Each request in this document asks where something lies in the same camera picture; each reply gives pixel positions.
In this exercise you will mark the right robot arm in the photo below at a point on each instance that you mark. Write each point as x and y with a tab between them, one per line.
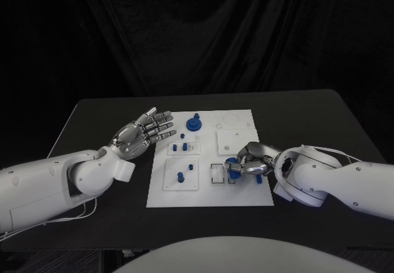
343	183

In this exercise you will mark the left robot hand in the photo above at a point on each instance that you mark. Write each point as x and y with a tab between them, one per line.
131	136

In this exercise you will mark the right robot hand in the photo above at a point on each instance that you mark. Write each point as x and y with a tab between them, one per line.
261	149

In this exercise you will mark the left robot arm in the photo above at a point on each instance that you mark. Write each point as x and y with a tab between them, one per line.
36	181

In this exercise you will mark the white task board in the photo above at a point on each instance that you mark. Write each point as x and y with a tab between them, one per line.
209	196

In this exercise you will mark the long blue cylinder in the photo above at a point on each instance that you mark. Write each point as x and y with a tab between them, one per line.
179	177

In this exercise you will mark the blue gear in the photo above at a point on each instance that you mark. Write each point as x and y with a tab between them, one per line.
193	124

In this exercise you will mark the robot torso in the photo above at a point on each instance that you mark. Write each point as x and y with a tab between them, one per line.
242	256

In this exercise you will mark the blue plug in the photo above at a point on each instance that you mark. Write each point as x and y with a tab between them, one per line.
174	147
184	146

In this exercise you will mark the blue block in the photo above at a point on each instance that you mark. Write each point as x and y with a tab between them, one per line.
233	173

